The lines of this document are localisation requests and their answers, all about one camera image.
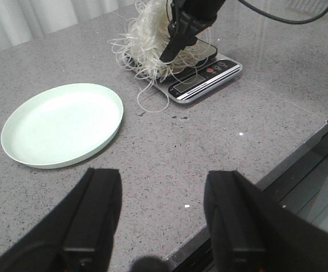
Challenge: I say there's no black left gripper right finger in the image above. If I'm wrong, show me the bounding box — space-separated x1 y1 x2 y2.
204 171 328 271

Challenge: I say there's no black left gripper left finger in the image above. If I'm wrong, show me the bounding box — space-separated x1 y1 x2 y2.
0 168 122 271

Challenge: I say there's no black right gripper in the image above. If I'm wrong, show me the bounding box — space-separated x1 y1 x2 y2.
159 0 225 62

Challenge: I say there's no white vermicelli noodle bundle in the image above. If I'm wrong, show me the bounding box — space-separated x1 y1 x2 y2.
108 1 211 113

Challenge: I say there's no black silver kitchen scale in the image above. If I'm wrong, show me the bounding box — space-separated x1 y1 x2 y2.
123 39 243 105

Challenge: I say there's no pale green round plate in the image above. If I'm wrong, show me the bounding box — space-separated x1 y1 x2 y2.
1 83 124 169

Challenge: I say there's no white pleated curtain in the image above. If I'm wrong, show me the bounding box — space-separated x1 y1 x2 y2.
0 0 134 51

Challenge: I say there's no black cable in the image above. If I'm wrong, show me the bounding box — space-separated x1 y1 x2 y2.
237 0 328 25

